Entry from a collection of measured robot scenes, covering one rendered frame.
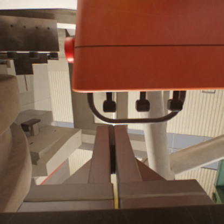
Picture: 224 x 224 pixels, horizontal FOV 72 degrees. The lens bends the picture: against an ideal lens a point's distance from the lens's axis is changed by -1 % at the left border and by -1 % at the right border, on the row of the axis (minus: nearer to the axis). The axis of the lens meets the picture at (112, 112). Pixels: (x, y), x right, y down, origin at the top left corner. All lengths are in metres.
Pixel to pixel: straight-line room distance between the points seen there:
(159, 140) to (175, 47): 0.47
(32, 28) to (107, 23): 1.14
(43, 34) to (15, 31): 0.17
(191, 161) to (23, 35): 1.28
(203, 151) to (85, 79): 0.85
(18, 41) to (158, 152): 1.11
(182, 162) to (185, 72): 0.76
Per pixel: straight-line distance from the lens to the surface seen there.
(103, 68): 0.17
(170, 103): 0.27
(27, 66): 1.40
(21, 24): 1.31
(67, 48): 0.23
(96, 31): 0.18
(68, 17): 1.43
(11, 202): 1.19
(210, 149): 0.98
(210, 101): 14.23
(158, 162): 0.68
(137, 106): 0.26
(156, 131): 0.61
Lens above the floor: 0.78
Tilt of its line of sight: 16 degrees up
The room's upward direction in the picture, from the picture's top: 179 degrees clockwise
